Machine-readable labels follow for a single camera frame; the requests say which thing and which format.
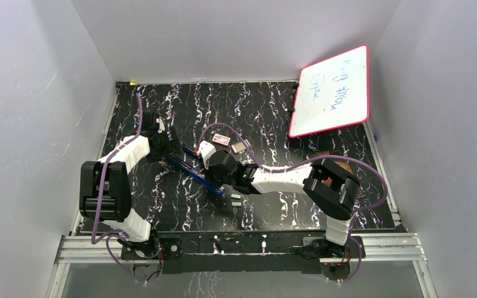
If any blue stapler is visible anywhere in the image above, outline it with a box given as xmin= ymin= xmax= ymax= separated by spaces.
xmin=166 ymin=155 xmax=225 ymax=196
xmin=180 ymin=142 xmax=199 ymax=158

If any staple box tray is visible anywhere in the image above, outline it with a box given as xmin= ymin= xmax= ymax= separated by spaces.
xmin=230 ymin=140 xmax=250 ymax=155

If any red white staple box sleeve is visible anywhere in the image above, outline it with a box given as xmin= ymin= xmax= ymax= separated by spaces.
xmin=211 ymin=133 xmax=231 ymax=147

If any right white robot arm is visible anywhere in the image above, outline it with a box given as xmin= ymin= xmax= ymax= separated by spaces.
xmin=202 ymin=150 xmax=360 ymax=257

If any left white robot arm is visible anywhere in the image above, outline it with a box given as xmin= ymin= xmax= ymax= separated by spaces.
xmin=79 ymin=112 xmax=179 ymax=258

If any dark brown book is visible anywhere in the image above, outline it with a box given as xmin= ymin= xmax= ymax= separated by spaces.
xmin=306 ymin=150 xmax=365 ymax=199

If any pink framed whiteboard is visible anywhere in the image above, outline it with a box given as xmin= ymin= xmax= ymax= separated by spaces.
xmin=288 ymin=45 xmax=370 ymax=138

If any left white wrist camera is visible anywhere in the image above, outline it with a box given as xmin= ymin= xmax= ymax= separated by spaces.
xmin=155 ymin=117 xmax=165 ymax=133

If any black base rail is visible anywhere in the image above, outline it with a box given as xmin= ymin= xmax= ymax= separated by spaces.
xmin=121 ymin=230 xmax=366 ymax=278

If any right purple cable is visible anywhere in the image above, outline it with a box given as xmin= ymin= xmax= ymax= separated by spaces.
xmin=195 ymin=122 xmax=389 ymax=284

